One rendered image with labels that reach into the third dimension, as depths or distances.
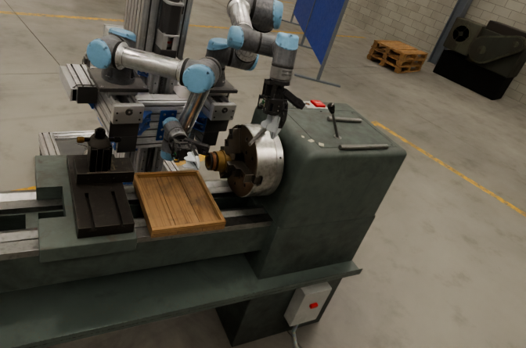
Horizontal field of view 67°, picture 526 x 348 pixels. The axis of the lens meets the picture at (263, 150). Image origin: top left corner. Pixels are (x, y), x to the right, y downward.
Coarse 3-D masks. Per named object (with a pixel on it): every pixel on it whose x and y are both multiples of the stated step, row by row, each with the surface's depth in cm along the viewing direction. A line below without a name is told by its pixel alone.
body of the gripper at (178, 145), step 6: (174, 138) 169; (180, 138) 171; (168, 144) 170; (174, 144) 164; (180, 144) 164; (186, 144) 166; (174, 150) 165; (180, 150) 161; (186, 150) 163; (174, 156) 167; (180, 156) 164; (174, 162) 164
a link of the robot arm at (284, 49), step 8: (280, 32) 131; (280, 40) 130; (288, 40) 129; (296, 40) 130; (272, 48) 135; (280, 48) 130; (288, 48) 130; (296, 48) 131; (280, 56) 131; (288, 56) 131; (272, 64) 133; (280, 64) 131; (288, 64) 132
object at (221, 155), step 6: (222, 150) 166; (210, 156) 162; (216, 156) 163; (222, 156) 163; (228, 156) 166; (210, 162) 167; (216, 162) 162; (222, 162) 163; (210, 168) 162; (216, 168) 164; (222, 168) 164
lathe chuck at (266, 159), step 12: (252, 132) 162; (252, 144) 161; (264, 144) 161; (240, 156) 177; (252, 156) 162; (264, 156) 160; (276, 156) 163; (252, 168) 162; (264, 168) 160; (228, 180) 181; (240, 180) 171; (264, 180) 162; (240, 192) 171; (252, 192) 165; (264, 192) 169
